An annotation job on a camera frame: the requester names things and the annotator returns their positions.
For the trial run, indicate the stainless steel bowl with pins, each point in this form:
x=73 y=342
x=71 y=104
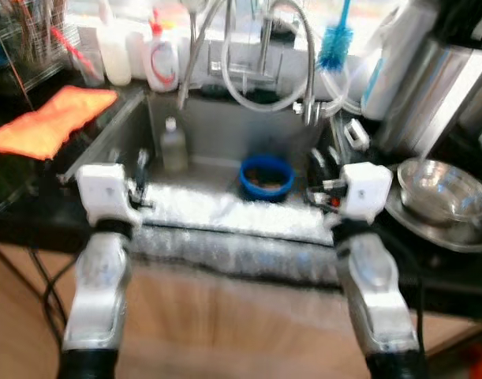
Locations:
x=446 y=189

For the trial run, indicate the round stainless steel plate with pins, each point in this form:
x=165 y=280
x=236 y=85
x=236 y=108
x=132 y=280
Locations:
x=430 y=237

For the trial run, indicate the small white plastic clip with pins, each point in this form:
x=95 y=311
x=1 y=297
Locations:
x=356 y=134

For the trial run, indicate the clear plastic bottle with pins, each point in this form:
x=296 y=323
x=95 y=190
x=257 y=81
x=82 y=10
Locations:
x=173 y=150

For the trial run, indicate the blue plastic bowl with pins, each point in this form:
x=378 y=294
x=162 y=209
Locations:
x=244 y=178

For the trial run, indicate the clear bubble wrap sheet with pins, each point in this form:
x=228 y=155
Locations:
x=225 y=213

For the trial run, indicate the white container blue label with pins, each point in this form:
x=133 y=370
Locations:
x=382 y=71

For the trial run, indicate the stainless steel sink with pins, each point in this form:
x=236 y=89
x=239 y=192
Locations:
x=217 y=134

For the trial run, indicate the blue bottle brush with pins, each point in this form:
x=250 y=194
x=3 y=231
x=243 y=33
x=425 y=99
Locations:
x=334 y=47

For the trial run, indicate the tall stainless steel utensil holder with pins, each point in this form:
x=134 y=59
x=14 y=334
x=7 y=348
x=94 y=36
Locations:
x=438 y=103

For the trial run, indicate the orange cloth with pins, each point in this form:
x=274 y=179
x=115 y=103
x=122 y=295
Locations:
x=43 y=126

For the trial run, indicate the white soap bottle red pump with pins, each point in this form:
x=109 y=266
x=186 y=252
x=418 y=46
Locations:
x=160 y=67

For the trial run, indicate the clear plastic cup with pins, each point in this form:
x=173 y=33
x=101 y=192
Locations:
x=89 y=71

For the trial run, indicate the chrome faucet mixer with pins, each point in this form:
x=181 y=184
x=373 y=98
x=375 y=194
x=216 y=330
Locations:
x=266 y=39

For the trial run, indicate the translucent white spray bottle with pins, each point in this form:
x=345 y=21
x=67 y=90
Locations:
x=114 y=59

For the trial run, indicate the wooden cabinet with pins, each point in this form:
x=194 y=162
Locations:
x=225 y=324

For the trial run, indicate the orange object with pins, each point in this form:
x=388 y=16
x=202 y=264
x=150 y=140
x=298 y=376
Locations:
x=481 y=369

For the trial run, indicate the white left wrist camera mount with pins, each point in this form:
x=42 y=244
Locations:
x=106 y=189

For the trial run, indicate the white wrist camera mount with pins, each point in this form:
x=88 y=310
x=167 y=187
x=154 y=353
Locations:
x=106 y=189
x=363 y=193

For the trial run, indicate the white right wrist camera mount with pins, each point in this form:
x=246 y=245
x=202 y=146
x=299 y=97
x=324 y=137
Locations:
x=363 y=193

